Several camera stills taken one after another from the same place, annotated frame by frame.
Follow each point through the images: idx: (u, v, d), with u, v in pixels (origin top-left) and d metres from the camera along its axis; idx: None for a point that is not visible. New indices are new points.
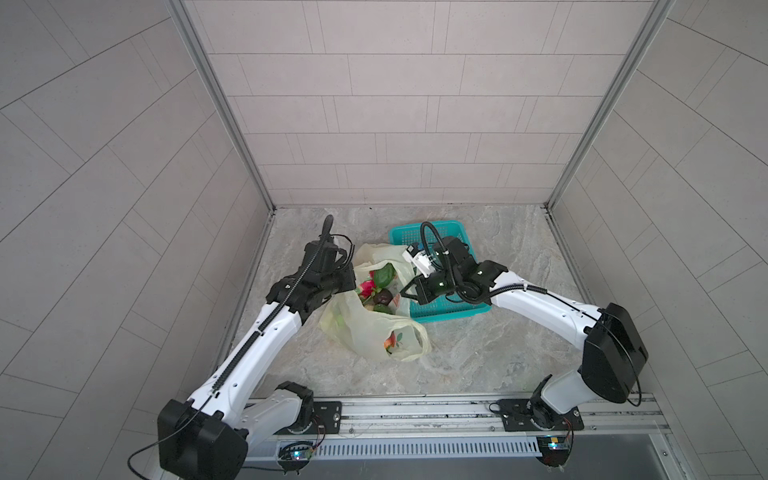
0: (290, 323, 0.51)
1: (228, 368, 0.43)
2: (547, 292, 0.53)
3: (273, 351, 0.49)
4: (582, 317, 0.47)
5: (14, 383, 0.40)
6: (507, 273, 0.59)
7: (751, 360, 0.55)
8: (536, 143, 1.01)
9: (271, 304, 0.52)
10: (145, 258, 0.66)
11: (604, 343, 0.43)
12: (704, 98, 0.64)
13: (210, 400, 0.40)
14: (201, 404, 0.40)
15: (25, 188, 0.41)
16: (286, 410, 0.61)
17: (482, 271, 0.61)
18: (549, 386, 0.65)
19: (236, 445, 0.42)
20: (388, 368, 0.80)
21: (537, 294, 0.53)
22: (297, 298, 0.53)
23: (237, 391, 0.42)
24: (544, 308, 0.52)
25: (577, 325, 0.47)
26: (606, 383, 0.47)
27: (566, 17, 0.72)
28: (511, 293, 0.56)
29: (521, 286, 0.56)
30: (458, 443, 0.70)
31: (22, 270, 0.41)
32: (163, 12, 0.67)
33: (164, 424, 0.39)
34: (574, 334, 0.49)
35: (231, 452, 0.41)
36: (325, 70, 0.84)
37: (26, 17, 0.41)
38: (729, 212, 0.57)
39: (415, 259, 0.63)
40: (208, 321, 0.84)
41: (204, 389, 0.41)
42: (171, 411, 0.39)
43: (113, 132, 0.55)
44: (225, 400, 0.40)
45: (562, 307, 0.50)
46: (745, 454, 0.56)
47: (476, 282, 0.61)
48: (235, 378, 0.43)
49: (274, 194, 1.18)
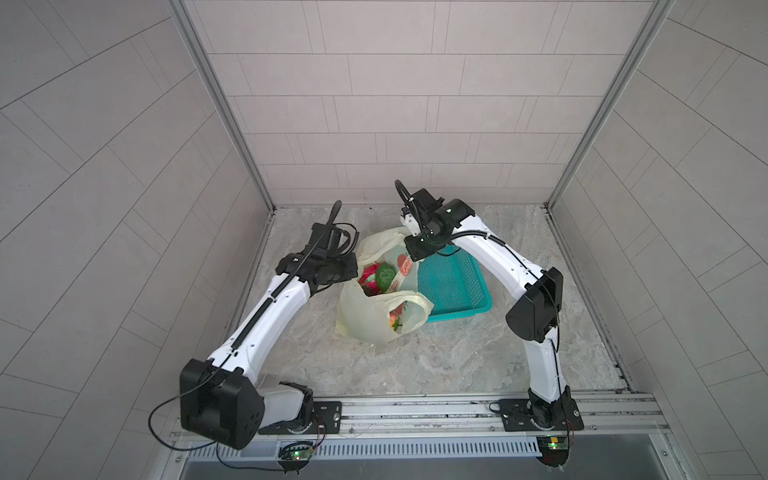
0: (300, 291, 0.53)
1: (244, 329, 0.45)
2: (505, 245, 0.57)
3: (286, 316, 0.51)
4: (525, 273, 0.53)
5: (14, 383, 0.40)
6: (473, 219, 0.60)
7: (750, 359, 0.55)
8: (536, 144, 1.02)
9: (280, 275, 0.54)
10: (145, 258, 0.66)
11: (536, 296, 0.50)
12: (703, 98, 0.65)
13: (230, 359, 0.42)
14: (221, 362, 0.41)
15: (26, 188, 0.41)
16: (289, 403, 0.61)
17: (451, 210, 0.62)
18: (532, 376, 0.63)
19: (254, 402, 0.43)
20: (388, 368, 0.80)
21: (496, 245, 0.57)
22: (305, 270, 0.55)
23: (255, 351, 0.44)
24: (498, 257, 0.57)
25: (520, 280, 0.54)
26: (525, 329, 0.57)
27: (566, 17, 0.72)
28: (472, 238, 0.60)
29: (483, 234, 0.59)
30: (458, 442, 0.70)
31: (22, 270, 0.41)
32: (163, 11, 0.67)
33: (186, 381, 0.40)
34: (515, 287, 0.56)
35: (250, 409, 0.43)
36: (324, 70, 0.84)
37: (27, 16, 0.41)
38: (729, 212, 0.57)
39: (406, 220, 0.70)
40: (207, 321, 0.84)
41: (223, 348, 0.43)
42: (192, 369, 0.40)
43: (113, 132, 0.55)
44: (245, 359, 0.42)
45: (512, 261, 0.55)
46: (744, 454, 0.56)
47: (441, 220, 0.62)
48: (252, 338, 0.45)
49: (274, 194, 1.18)
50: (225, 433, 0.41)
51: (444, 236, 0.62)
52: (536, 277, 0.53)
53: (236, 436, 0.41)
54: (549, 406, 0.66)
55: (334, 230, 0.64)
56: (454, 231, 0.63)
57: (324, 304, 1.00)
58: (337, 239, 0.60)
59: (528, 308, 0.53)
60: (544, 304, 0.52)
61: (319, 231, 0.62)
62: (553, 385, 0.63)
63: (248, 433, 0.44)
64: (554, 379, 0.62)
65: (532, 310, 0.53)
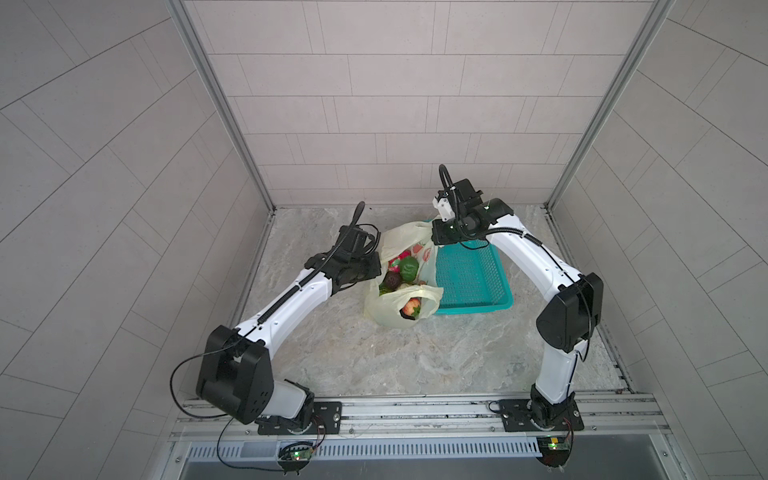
0: (325, 286, 0.57)
1: (272, 306, 0.49)
2: (543, 245, 0.55)
3: (308, 307, 0.55)
4: (560, 274, 0.51)
5: (14, 383, 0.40)
6: (511, 218, 0.60)
7: (750, 359, 0.55)
8: (535, 144, 1.01)
9: (307, 269, 0.58)
10: (144, 258, 0.66)
11: (569, 298, 0.48)
12: (704, 98, 0.64)
13: (254, 331, 0.45)
14: (246, 332, 0.44)
15: (25, 188, 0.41)
16: (291, 400, 0.62)
17: (489, 206, 0.62)
18: (540, 377, 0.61)
19: (266, 379, 0.45)
20: (388, 369, 0.80)
21: (532, 244, 0.55)
22: (331, 269, 0.59)
23: (277, 330, 0.47)
24: (533, 259, 0.55)
25: (553, 281, 0.51)
26: (555, 334, 0.54)
27: (566, 17, 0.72)
28: (508, 235, 0.58)
29: (519, 232, 0.57)
30: (458, 443, 0.70)
31: (23, 269, 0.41)
32: (163, 12, 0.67)
33: (211, 345, 0.43)
34: (548, 288, 0.53)
35: (262, 384, 0.44)
36: (324, 71, 0.84)
37: (27, 16, 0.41)
38: (729, 212, 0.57)
39: (439, 204, 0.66)
40: (208, 321, 0.84)
41: (249, 320, 0.46)
42: (219, 335, 0.43)
43: (113, 133, 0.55)
44: (268, 333, 0.45)
45: (548, 262, 0.53)
46: (745, 454, 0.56)
47: (478, 216, 0.62)
48: (278, 316, 0.48)
49: (274, 194, 1.18)
50: (236, 402, 0.43)
51: (479, 233, 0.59)
52: (572, 279, 0.50)
53: (246, 408, 0.42)
54: (547, 404, 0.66)
55: (359, 231, 0.67)
56: (490, 227, 0.62)
57: (324, 304, 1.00)
58: (364, 240, 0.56)
59: (561, 313, 0.50)
60: (576, 309, 0.48)
61: (344, 230, 0.65)
62: (561, 391, 0.63)
63: (255, 409, 0.45)
64: (563, 384, 0.61)
65: (566, 317, 0.49)
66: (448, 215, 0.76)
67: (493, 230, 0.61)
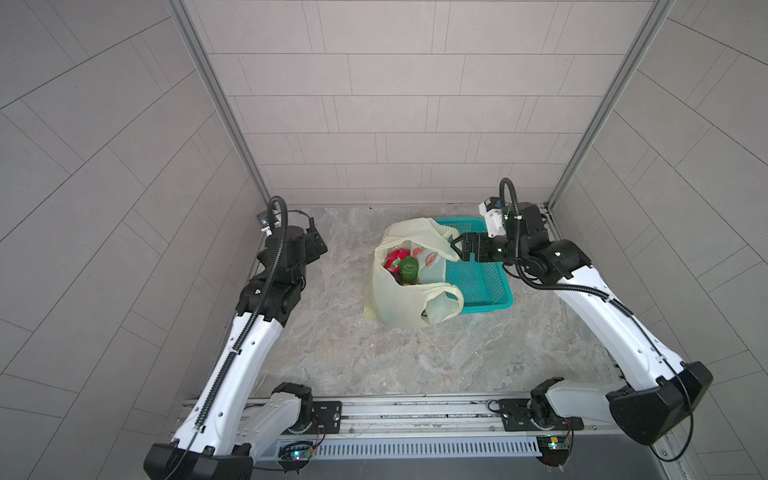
0: (268, 332, 0.47)
1: (208, 398, 0.40)
2: (632, 316, 0.44)
3: (257, 362, 0.46)
4: (657, 360, 0.41)
5: (14, 383, 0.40)
6: (588, 269, 0.49)
7: (750, 359, 0.55)
8: (535, 143, 1.01)
9: (242, 315, 0.47)
10: (145, 258, 0.66)
11: (671, 399, 0.38)
12: (704, 98, 0.64)
13: (196, 436, 0.38)
14: (189, 442, 0.37)
15: (26, 187, 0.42)
16: (286, 410, 0.61)
17: (560, 253, 0.51)
18: (562, 391, 0.62)
19: (239, 465, 0.41)
20: (388, 368, 0.80)
21: (618, 314, 0.45)
22: (270, 302, 0.48)
23: (223, 420, 0.39)
24: (620, 333, 0.44)
25: (649, 369, 0.41)
26: (636, 426, 0.44)
27: (566, 17, 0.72)
28: (587, 296, 0.47)
29: (602, 296, 0.46)
30: (458, 443, 0.70)
31: (23, 269, 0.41)
32: (163, 12, 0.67)
33: (154, 468, 0.36)
34: (643, 376, 0.42)
35: (235, 474, 0.40)
36: (324, 70, 0.84)
37: (27, 16, 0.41)
38: (729, 212, 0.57)
39: (488, 214, 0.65)
40: (208, 321, 0.84)
41: (188, 426, 0.38)
42: (156, 454, 0.36)
43: (113, 133, 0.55)
44: (213, 432, 0.38)
45: (640, 342, 0.42)
46: (744, 453, 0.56)
47: (546, 261, 0.51)
48: (220, 404, 0.40)
49: (275, 194, 1.18)
50: None
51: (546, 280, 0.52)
52: (674, 372, 0.40)
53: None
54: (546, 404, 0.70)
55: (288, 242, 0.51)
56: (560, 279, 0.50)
57: (324, 304, 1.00)
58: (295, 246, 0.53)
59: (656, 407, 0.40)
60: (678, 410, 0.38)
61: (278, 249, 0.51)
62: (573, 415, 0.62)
63: None
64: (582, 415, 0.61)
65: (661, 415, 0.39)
66: (495, 230, 0.65)
67: (567, 287, 0.50)
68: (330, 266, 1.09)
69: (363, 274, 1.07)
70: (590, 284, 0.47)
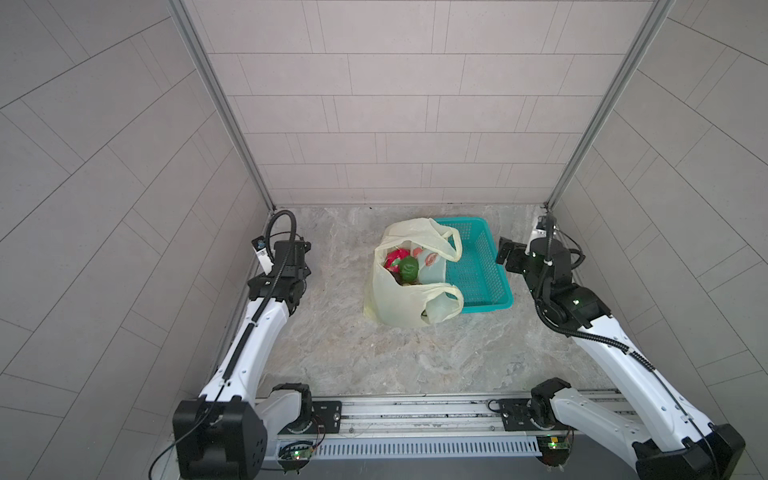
0: (279, 312, 0.53)
1: (232, 359, 0.45)
2: (654, 371, 0.44)
3: (270, 336, 0.50)
4: (683, 420, 0.40)
5: (14, 383, 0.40)
6: (609, 319, 0.49)
7: (750, 359, 0.55)
8: (535, 143, 1.01)
9: (255, 300, 0.53)
10: (145, 258, 0.66)
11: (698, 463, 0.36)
12: (704, 98, 0.64)
13: (223, 389, 0.41)
14: (216, 395, 0.41)
15: (26, 187, 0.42)
16: (289, 404, 0.61)
17: (580, 300, 0.52)
18: (568, 405, 0.61)
19: (257, 429, 0.42)
20: (388, 368, 0.80)
21: (640, 369, 0.44)
22: (279, 291, 0.55)
23: (246, 376, 0.43)
24: (642, 387, 0.43)
25: (674, 428, 0.40)
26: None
27: (566, 16, 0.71)
28: (608, 348, 0.47)
29: (624, 350, 0.46)
30: (458, 442, 0.70)
31: (23, 269, 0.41)
32: (163, 11, 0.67)
33: (182, 424, 0.38)
34: (668, 436, 0.41)
35: (255, 436, 0.42)
36: (324, 70, 0.84)
37: (26, 16, 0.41)
38: (729, 212, 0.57)
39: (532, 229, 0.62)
40: (208, 321, 0.84)
41: (214, 382, 0.42)
42: (184, 410, 0.39)
43: (113, 133, 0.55)
44: (239, 385, 0.42)
45: (664, 398, 0.42)
46: (744, 453, 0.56)
47: (566, 309, 0.52)
48: (243, 364, 0.44)
49: (275, 194, 1.18)
50: (235, 466, 0.40)
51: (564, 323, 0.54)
52: (700, 433, 0.39)
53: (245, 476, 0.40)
54: (546, 402, 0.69)
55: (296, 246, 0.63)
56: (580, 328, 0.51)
57: (324, 304, 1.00)
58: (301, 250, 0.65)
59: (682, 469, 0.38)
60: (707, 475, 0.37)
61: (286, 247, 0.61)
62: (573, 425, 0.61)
63: (256, 461, 0.42)
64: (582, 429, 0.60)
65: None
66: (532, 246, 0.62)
67: (586, 336, 0.50)
68: (330, 266, 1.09)
69: (363, 274, 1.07)
70: (609, 335, 0.48)
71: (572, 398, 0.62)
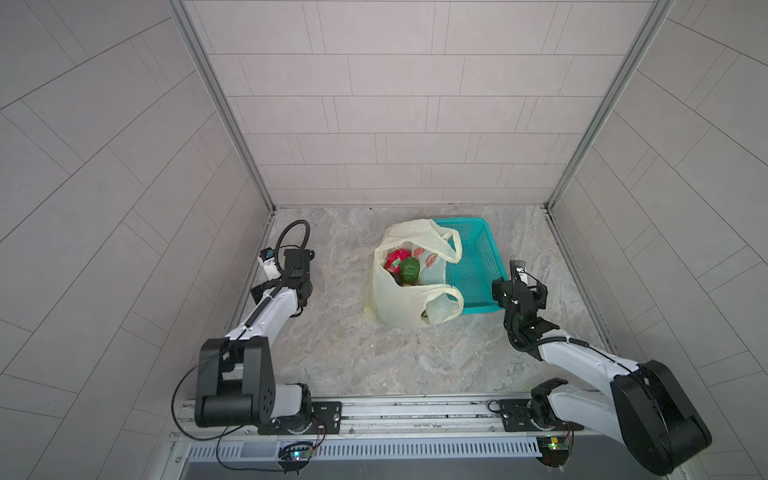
0: (290, 297, 0.61)
1: (253, 313, 0.52)
2: (590, 346, 0.55)
3: (283, 314, 0.58)
4: (616, 367, 0.48)
5: (14, 383, 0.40)
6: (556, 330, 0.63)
7: (750, 359, 0.55)
8: (535, 144, 1.01)
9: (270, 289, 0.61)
10: (145, 258, 0.66)
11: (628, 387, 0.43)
12: (704, 98, 0.64)
13: (244, 332, 0.47)
14: (238, 334, 0.46)
15: (26, 188, 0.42)
16: (290, 394, 0.62)
17: (536, 328, 0.65)
18: (564, 397, 0.62)
19: (269, 379, 0.46)
20: (388, 368, 0.80)
21: (580, 347, 0.55)
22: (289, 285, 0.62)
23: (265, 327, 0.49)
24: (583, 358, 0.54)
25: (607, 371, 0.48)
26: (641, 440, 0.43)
27: (566, 16, 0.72)
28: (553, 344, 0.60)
29: (563, 337, 0.60)
30: (458, 443, 0.70)
31: (23, 269, 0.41)
32: (163, 12, 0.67)
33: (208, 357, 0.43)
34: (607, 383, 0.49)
35: (266, 384, 0.45)
36: (324, 70, 0.84)
37: (27, 17, 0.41)
38: (729, 212, 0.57)
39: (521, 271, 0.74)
40: (208, 322, 0.84)
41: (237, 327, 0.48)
42: (211, 345, 0.44)
43: (113, 133, 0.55)
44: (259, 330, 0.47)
45: (598, 357, 0.51)
46: (744, 453, 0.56)
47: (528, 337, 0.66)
48: (263, 318, 0.51)
49: (275, 194, 1.18)
50: (245, 406, 0.42)
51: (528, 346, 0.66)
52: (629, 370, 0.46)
53: (256, 407, 0.42)
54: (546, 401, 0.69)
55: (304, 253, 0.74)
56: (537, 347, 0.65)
57: (324, 304, 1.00)
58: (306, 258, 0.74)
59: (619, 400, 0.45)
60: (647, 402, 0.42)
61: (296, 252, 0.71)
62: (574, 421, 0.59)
63: (263, 409, 0.43)
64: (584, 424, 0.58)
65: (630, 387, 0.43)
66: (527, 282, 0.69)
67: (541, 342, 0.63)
68: (331, 266, 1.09)
69: (363, 274, 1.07)
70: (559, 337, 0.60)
71: (568, 392, 0.62)
